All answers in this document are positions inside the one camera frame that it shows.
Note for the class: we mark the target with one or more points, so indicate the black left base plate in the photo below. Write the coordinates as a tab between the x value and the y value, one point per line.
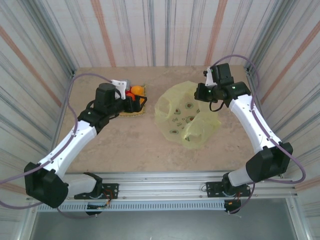
112	188

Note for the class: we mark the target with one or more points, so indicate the yellow avocado print plastic bag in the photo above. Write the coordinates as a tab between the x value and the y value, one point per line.
175	110

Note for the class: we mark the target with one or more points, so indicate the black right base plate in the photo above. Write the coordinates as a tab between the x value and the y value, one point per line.
212	188

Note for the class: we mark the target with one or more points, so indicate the orange fruit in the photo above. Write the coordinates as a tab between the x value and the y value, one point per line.
138	90

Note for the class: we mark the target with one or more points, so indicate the aluminium mounting rail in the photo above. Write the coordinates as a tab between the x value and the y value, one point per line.
160	185

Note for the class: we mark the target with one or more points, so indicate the woven straw mat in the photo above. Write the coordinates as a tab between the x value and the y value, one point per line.
132	114

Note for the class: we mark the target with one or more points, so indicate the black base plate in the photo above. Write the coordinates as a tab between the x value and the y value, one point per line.
212	188
112	188

